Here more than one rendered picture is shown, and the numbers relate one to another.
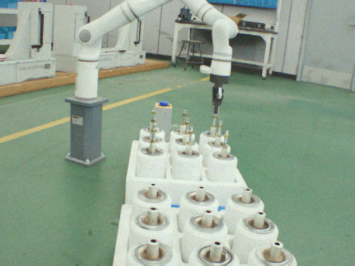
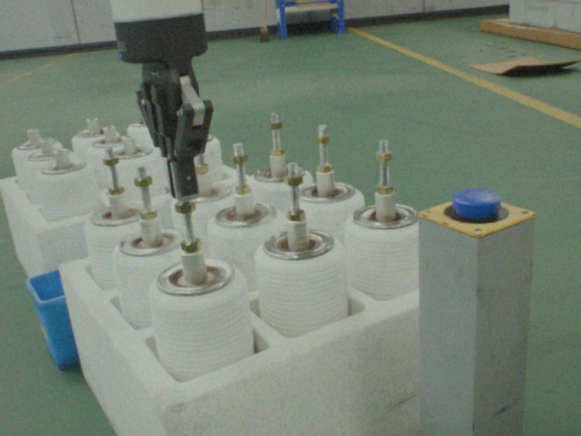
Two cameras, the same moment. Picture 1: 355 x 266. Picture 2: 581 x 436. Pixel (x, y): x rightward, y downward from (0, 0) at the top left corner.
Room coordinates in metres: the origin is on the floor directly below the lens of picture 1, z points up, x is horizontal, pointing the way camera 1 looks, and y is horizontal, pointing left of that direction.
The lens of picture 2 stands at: (1.88, -0.28, 0.51)
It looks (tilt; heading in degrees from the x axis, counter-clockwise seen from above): 20 degrees down; 156
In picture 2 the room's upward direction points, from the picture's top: 5 degrees counter-clockwise
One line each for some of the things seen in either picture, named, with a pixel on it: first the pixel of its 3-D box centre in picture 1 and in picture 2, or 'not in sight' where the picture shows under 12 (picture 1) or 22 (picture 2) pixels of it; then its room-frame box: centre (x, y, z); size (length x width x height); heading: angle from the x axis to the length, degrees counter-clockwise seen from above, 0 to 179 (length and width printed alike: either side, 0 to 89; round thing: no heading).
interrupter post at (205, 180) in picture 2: (188, 150); (203, 184); (1.09, -0.04, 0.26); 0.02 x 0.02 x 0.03
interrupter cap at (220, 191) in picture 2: (188, 153); (205, 193); (1.09, -0.04, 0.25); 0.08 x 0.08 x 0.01
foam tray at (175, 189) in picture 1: (180, 182); (258, 332); (1.21, -0.03, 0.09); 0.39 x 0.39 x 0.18; 5
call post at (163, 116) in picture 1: (160, 140); (472, 370); (1.49, 0.07, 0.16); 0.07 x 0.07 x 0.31; 5
